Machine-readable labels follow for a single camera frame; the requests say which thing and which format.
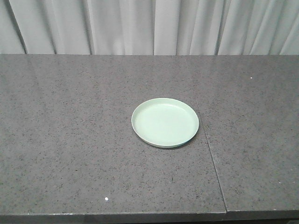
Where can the light green round plate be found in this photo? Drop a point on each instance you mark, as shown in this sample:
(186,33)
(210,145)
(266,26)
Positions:
(165,122)

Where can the white pleated curtain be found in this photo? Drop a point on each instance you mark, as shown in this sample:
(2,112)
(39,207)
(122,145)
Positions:
(150,27)

